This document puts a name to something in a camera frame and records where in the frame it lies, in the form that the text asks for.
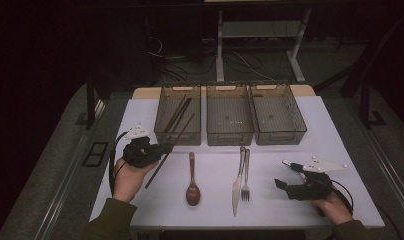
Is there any white table board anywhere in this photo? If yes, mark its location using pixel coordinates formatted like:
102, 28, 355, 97
88, 95, 386, 230

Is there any brown wooden chopstick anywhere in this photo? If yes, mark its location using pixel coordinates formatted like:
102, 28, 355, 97
163, 94, 188, 133
144, 112, 196, 190

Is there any person's right hand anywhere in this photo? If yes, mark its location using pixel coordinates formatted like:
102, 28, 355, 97
311, 189, 354, 226

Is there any dark metal stand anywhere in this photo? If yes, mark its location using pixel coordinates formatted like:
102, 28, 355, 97
339, 9, 404, 129

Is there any steel fork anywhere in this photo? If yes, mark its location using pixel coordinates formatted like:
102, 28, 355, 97
240, 148, 252, 202

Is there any metal floor rail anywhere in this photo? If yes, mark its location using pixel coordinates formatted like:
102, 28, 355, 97
353, 113, 404, 218
33, 99, 106, 240

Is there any white metal stand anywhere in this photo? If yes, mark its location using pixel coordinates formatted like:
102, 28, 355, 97
215, 8, 313, 84

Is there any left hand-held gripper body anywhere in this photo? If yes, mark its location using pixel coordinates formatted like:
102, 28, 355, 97
123, 123, 161, 169

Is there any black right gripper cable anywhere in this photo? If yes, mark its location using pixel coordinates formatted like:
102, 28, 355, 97
329, 179, 355, 216

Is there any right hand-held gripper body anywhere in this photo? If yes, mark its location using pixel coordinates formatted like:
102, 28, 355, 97
286, 157, 348, 201

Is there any smoky clear plastic bin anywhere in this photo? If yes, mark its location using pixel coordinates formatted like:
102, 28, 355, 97
249, 82, 308, 146
205, 83, 255, 147
153, 83, 203, 147

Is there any person's left hand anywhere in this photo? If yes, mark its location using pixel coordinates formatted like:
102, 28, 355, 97
113, 157, 159, 203

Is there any black chopstick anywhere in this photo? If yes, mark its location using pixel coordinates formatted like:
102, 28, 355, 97
173, 98, 194, 133
171, 97, 192, 133

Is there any brown wooden spoon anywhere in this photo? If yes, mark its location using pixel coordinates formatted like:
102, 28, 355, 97
185, 151, 202, 207

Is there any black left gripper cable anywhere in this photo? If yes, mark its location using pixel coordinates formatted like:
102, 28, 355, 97
108, 130, 129, 197

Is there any bundle of floor cables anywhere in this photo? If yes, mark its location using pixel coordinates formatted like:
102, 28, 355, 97
144, 34, 278, 83

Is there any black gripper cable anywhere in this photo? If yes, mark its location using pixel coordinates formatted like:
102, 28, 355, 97
108, 130, 129, 197
329, 179, 355, 216

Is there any steel table knife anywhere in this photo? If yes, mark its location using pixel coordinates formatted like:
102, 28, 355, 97
231, 146, 246, 218

